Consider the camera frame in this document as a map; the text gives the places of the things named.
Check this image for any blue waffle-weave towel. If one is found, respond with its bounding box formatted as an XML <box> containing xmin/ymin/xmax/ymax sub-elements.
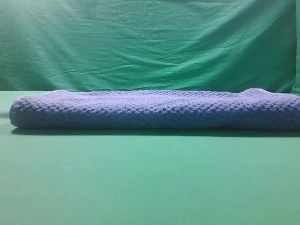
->
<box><xmin>9</xmin><ymin>88</ymin><xmax>300</xmax><ymax>131</ymax></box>

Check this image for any green backdrop cloth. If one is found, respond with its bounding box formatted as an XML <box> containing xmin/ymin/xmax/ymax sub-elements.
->
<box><xmin>0</xmin><ymin>0</ymin><xmax>300</xmax><ymax>92</ymax></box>

